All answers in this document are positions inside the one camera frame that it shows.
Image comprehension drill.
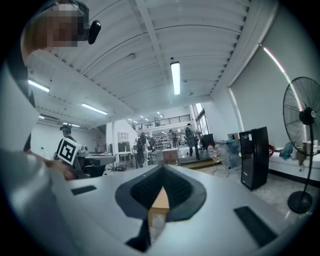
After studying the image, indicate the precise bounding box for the person's shirt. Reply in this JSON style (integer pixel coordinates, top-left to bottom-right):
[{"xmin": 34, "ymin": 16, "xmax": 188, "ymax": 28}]
[{"xmin": 0, "ymin": 48, "xmax": 51, "ymax": 155}]

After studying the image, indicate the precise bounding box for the wooden step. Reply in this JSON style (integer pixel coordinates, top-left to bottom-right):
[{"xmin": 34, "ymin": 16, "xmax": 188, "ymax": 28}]
[{"xmin": 179, "ymin": 157, "xmax": 222, "ymax": 171}]

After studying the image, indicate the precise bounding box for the wooden oval table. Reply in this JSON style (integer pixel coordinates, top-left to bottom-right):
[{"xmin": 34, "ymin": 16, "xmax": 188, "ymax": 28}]
[{"xmin": 148, "ymin": 186, "xmax": 170, "ymax": 216}]

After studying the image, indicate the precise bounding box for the black low cabinet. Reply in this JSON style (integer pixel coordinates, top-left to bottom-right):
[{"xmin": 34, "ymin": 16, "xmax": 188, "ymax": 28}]
[{"xmin": 202, "ymin": 133, "xmax": 216, "ymax": 151}]

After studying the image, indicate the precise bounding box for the white window bench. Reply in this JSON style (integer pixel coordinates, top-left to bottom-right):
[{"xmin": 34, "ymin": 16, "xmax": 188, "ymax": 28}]
[{"xmin": 268, "ymin": 151, "xmax": 320, "ymax": 183}]

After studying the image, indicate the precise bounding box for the black mezzanine railing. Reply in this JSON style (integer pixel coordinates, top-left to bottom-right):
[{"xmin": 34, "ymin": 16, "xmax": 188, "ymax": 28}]
[{"xmin": 132, "ymin": 114, "xmax": 191, "ymax": 130}]

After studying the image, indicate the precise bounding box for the grey roller blind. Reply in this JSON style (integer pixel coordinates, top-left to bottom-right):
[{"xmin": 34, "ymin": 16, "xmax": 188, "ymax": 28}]
[
  {"xmin": 228, "ymin": 47, "xmax": 305, "ymax": 151},
  {"xmin": 261, "ymin": 4, "xmax": 320, "ymax": 151}
]

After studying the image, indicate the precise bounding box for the large blue water jug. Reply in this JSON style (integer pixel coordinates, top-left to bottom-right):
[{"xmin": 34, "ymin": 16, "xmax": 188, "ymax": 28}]
[{"xmin": 224, "ymin": 139, "xmax": 242, "ymax": 170}]

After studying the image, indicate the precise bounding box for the gold wire side table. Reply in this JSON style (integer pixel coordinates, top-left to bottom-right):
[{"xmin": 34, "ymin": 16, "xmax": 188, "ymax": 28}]
[{"xmin": 208, "ymin": 144, "xmax": 231, "ymax": 179}]

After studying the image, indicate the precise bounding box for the long ceiling light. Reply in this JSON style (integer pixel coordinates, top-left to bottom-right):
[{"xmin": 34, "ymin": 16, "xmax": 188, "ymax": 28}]
[
  {"xmin": 27, "ymin": 79, "xmax": 51, "ymax": 93},
  {"xmin": 81, "ymin": 102, "xmax": 109, "ymax": 116},
  {"xmin": 170, "ymin": 61, "xmax": 181, "ymax": 96}
]

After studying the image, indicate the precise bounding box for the person's head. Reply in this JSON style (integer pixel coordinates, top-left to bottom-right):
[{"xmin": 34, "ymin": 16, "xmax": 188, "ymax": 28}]
[{"xmin": 21, "ymin": 0, "xmax": 87, "ymax": 66}]

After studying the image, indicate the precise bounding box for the blue cloth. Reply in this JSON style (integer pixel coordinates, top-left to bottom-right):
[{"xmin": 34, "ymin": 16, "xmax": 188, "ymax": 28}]
[{"xmin": 279, "ymin": 142, "xmax": 294, "ymax": 161}]

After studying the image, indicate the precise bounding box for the black glass-door cabinet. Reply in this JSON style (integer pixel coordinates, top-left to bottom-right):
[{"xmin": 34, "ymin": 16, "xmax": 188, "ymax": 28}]
[{"xmin": 239, "ymin": 126, "xmax": 270, "ymax": 192}]

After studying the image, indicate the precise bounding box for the person's left forearm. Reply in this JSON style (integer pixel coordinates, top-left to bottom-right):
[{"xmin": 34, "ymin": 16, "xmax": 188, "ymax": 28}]
[{"xmin": 26, "ymin": 151, "xmax": 76, "ymax": 181}]

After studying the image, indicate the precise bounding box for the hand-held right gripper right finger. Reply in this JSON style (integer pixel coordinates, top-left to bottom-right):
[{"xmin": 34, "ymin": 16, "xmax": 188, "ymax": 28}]
[{"xmin": 152, "ymin": 164, "xmax": 286, "ymax": 256}]

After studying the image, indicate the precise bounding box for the wooden cabinet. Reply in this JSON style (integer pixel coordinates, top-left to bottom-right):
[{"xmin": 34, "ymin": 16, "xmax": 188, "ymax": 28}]
[{"xmin": 162, "ymin": 149, "xmax": 180, "ymax": 166}]

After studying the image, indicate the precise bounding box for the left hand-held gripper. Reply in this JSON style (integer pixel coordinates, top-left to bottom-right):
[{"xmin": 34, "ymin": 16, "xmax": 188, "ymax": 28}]
[{"xmin": 55, "ymin": 136, "xmax": 116, "ymax": 180}]

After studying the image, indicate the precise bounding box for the black standing fan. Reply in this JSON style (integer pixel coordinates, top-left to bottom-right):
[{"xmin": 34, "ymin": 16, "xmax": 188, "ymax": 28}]
[{"xmin": 282, "ymin": 76, "xmax": 320, "ymax": 215}]

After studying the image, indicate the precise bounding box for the tall glass window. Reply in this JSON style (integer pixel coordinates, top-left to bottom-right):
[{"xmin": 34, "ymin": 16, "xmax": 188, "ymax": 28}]
[{"xmin": 194, "ymin": 102, "xmax": 210, "ymax": 136}]

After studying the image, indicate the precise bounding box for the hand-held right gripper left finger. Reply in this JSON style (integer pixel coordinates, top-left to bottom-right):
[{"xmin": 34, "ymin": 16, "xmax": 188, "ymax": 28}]
[{"xmin": 66, "ymin": 164, "xmax": 163, "ymax": 256}]

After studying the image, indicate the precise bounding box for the black head-mounted camera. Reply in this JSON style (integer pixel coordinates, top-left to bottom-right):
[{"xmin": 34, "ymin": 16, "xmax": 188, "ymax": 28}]
[{"xmin": 87, "ymin": 19, "xmax": 102, "ymax": 45}]

